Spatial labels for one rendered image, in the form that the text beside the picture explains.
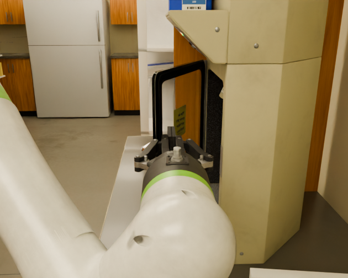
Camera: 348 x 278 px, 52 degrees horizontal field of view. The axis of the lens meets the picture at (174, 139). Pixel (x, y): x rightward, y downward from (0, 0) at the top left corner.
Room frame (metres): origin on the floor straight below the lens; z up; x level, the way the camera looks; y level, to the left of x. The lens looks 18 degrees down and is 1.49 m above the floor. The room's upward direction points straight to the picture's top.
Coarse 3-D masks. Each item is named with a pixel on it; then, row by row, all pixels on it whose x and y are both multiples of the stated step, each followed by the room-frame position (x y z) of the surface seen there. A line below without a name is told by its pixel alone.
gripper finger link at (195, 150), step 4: (188, 140) 0.61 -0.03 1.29; (192, 140) 0.61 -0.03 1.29; (188, 144) 0.60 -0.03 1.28; (192, 144) 0.59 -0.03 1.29; (196, 144) 0.59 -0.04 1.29; (192, 148) 0.57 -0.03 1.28; (196, 148) 0.56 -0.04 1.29; (200, 148) 0.56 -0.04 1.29; (188, 152) 0.60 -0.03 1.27; (192, 152) 0.57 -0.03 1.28; (196, 152) 0.55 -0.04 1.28; (200, 152) 0.55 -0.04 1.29; (204, 152) 0.55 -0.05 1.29; (192, 156) 0.57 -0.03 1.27; (196, 156) 0.55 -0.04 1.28; (204, 156) 0.53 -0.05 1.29; (208, 156) 0.53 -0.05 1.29; (212, 156) 0.53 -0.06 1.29; (208, 160) 0.52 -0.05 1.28; (212, 160) 0.53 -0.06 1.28; (204, 168) 0.53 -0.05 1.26; (208, 168) 0.52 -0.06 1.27; (212, 168) 0.53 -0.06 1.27
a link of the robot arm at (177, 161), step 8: (176, 152) 0.42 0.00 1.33; (160, 160) 0.44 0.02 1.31; (168, 160) 0.42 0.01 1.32; (176, 160) 0.42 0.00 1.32; (184, 160) 0.43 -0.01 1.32; (192, 160) 0.44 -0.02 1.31; (152, 168) 0.43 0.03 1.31; (160, 168) 0.41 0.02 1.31; (168, 168) 0.40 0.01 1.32; (176, 168) 0.40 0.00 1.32; (184, 168) 0.40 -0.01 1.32; (192, 168) 0.41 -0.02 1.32; (200, 168) 0.43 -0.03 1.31; (144, 176) 0.44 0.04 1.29; (152, 176) 0.40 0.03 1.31; (200, 176) 0.40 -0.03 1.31; (144, 184) 0.41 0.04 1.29
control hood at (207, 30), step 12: (168, 12) 0.71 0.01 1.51; (180, 12) 0.70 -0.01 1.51; (192, 12) 0.70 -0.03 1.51; (204, 12) 0.70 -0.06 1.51; (216, 12) 0.71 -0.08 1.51; (228, 12) 0.71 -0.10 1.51; (180, 24) 0.70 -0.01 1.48; (192, 24) 0.70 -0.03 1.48; (204, 24) 0.70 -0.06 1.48; (216, 24) 0.71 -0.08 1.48; (228, 24) 0.71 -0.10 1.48; (192, 36) 0.70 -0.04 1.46; (204, 36) 0.70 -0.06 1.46; (216, 36) 0.71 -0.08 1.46; (204, 48) 0.70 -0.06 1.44; (216, 48) 0.71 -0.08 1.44; (216, 60) 0.71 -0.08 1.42
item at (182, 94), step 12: (156, 72) 0.75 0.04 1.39; (192, 72) 0.93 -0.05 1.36; (168, 84) 0.80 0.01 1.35; (180, 84) 0.86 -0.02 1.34; (192, 84) 0.93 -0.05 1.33; (168, 96) 0.80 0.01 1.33; (180, 96) 0.86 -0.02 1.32; (192, 96) 0.93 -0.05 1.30; (168, 108) 0.80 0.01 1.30; (180, 108) 0.86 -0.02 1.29; (192, 108) 0.93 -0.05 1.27; (168, 120) 0.80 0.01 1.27; (180, 120) 0.86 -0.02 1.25; (192, 120) 0.94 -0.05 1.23; (180, 132) 0.86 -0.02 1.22; (192, 132) 0.94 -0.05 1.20
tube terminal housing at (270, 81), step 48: (240, 0) 0.71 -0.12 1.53; (288, 0) 0.71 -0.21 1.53; (240, 48) 0.71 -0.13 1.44; (288, 48) 0.73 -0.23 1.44; (240, 96) 0.71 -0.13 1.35; (288, 96) 0.74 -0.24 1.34; (240, 144) 0.71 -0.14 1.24; (288, 144) 0.76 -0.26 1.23; (240, 192) 0.71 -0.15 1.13; (288, 192) 0.78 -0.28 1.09; (240, 240) 0.71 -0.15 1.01
